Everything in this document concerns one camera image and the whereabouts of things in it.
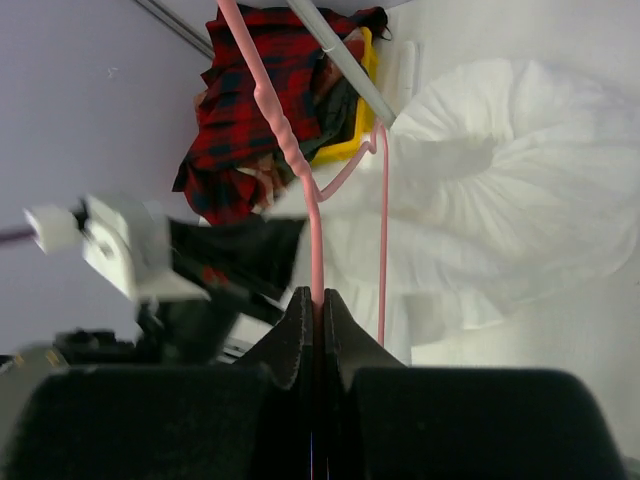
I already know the pink hanger with white skirt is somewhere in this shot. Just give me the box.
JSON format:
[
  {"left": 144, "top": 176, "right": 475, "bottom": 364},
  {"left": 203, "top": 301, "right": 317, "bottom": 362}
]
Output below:
[{"left": 218, "top": 1, "right": 389, "bottom": 344}]

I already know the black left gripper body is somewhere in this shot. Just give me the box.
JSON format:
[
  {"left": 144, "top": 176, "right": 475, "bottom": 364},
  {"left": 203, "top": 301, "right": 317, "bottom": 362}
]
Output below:
[{"left": 54, "top": 217, "right": 306, "bottom": 365}]

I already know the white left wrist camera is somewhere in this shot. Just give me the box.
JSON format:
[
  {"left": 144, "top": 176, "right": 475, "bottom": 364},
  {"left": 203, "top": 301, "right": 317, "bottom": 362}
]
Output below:
[{"left": 25, "top": 194, "right": 209, "bottom": 303}]

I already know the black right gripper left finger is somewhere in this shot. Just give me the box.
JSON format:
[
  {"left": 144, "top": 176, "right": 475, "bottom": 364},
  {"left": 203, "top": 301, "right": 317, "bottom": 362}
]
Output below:
[{"left": 1, "top": 288, "right": 312, "bottom": 479}]

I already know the white pleated skirt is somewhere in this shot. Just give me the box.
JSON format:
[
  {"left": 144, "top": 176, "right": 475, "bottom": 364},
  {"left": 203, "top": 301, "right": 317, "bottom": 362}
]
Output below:
[{"left": 264, "top": 57, "right": 640, "bottom": 369}]

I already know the yellow plastic bin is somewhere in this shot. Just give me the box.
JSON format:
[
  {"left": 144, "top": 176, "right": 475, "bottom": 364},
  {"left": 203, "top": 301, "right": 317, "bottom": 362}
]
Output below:
[{"left": 311, "top": 27, "right": 379, "bottom": 167}]

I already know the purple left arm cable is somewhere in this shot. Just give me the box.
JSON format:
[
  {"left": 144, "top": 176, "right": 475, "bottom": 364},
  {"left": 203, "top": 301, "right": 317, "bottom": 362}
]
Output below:
[{"left": 0, "top": 227, "right": 36, "bottom": 246}]

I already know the red beige checked skirt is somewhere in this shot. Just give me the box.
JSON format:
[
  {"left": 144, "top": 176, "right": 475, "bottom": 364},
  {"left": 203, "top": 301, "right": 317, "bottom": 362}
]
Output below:
[{"left": 194, "top": 29, "right": 371, "bottom": 211}]

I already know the dark red plaid skirt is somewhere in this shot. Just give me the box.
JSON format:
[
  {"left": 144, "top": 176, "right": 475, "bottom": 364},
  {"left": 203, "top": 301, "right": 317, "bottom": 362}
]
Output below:
[{"left": 172, "top": 3, "right": 394, "bottom": 227}]

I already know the metal clothes rack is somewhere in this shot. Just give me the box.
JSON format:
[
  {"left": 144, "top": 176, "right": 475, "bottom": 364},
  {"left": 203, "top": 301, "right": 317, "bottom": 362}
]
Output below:
[{"left": 288, "top": 0, "right": 423, "bottom": 128}]

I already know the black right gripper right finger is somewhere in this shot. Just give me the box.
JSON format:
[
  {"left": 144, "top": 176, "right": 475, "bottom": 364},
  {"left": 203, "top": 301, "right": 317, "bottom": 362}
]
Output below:
[{"left": 324, "top": 290, "right": 627, "bottom": 479}]

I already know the dark grey dotted skirt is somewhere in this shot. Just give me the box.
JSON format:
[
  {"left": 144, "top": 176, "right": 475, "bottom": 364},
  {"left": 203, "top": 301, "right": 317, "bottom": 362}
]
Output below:
[{"left": 300, "top": 78, "right": 360, "bottom": 161}]

